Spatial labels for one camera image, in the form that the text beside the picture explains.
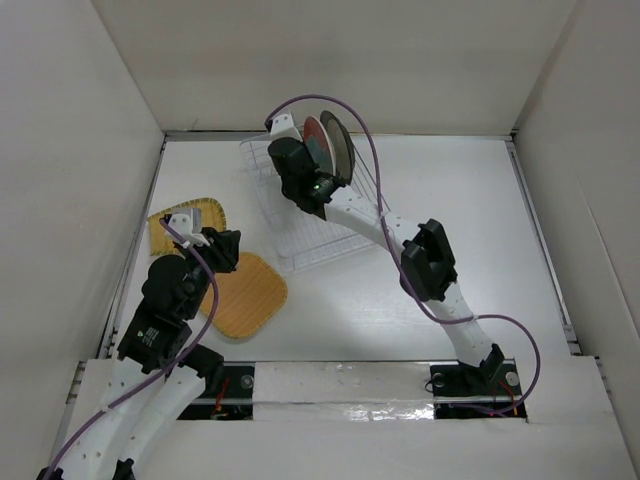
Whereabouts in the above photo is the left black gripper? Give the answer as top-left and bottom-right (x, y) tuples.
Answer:
(176, 225), (240, 317)

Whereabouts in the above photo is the red teal floral plate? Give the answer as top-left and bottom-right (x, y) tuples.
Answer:
(303, 116), (334, 174)

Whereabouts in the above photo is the brown rimmed cream plate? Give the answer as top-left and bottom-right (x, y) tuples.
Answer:
(320, 110), (355, 184)

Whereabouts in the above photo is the square bamboo tray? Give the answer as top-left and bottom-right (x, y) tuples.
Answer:
(213, 252), (288, 340)
(146, 197), (229, 257)

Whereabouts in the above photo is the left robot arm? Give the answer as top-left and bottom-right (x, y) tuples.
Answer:
(39, 227), (241, 479)

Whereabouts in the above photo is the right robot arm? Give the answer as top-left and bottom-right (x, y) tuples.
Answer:
(267, 137), (505, 397)

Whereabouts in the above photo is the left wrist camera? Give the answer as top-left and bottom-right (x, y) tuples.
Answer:
(160, 207), (206, 248)

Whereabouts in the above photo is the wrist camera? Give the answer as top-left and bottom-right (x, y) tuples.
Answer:
(160, 207), (206, 248)
(265, 111), (302, 141)

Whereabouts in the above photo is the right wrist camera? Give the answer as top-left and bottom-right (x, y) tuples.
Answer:
(265, 111), (302, 141)

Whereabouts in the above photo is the white wire dish rack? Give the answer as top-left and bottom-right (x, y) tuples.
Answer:
(239, 134), (373, 274)

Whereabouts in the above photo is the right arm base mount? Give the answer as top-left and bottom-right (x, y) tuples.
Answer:
(423, 359), (527, 420)

